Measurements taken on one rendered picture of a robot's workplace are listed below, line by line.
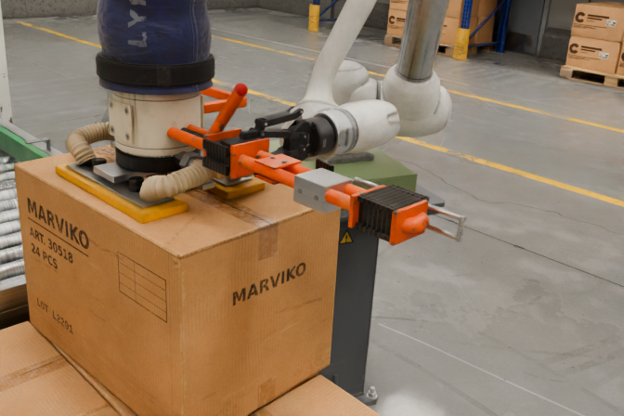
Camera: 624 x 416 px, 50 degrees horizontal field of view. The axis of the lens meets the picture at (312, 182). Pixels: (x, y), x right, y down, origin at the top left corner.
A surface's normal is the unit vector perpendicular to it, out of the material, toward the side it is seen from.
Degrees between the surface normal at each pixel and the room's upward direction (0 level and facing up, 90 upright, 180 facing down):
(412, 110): 111
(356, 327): 90
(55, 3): 90
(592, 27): 90
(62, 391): 0
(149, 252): 90
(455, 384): 0
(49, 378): 0
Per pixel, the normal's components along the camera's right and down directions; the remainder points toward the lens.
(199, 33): 0.89, 0.11
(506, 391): 0.06, -0.94
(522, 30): -0.70, 0.21
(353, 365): 0.43, 0.34
